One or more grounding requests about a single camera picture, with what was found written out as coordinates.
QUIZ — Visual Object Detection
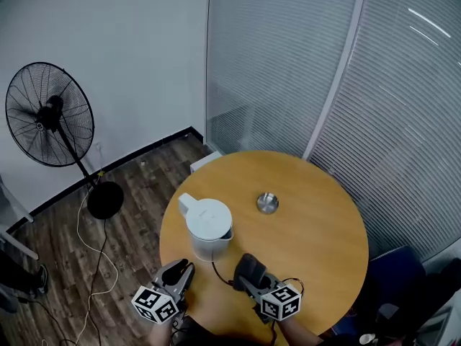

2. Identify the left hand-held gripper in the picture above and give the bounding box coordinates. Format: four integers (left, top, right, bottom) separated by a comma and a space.
130, 258, 197, 325

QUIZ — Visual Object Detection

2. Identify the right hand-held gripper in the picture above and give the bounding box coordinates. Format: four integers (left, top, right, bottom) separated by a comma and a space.
240, 273, 302, 324

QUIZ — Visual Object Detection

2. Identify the grey cloth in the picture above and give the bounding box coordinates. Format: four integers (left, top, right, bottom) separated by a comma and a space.
232, 253, 269, 292

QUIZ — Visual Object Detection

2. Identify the white electric kettle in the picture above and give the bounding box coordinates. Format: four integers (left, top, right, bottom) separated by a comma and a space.
177, 192, 235, 263

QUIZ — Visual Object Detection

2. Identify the person's left forearm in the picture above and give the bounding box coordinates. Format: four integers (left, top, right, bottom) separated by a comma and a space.
147, 321, 176, 346

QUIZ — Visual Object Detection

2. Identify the person's right forearm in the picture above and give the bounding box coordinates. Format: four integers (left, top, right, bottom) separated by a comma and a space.
276, 317, 322, 346

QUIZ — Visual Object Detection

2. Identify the person's black shirt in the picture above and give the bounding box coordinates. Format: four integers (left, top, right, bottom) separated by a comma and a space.
176, 332, 327, 346

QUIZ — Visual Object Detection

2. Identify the round metal ashtray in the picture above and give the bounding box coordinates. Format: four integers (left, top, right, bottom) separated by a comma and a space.
256, 191, 280, 216

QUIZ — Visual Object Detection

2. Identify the white box under table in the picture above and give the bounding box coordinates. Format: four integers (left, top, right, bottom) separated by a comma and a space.
189, 151, 223, 174

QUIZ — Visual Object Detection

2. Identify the blue chair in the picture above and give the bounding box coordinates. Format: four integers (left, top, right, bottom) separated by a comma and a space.
333, 245, 426, 340

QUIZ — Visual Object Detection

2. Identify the white desk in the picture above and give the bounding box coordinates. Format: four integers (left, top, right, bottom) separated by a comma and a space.
0, 174, 40, 262

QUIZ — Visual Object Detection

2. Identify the black garment on chair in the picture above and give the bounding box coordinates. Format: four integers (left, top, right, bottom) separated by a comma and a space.
351, 257, 461, 346

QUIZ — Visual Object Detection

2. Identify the black standing fan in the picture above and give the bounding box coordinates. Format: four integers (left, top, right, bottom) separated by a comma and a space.
4, 61, 125, 221

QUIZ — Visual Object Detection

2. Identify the white floor cable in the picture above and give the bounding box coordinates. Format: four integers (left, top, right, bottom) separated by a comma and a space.
76, 185, 120, 346

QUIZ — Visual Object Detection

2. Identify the black floor cable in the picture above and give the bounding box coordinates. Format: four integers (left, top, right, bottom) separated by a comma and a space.
84, 217, 109, 346

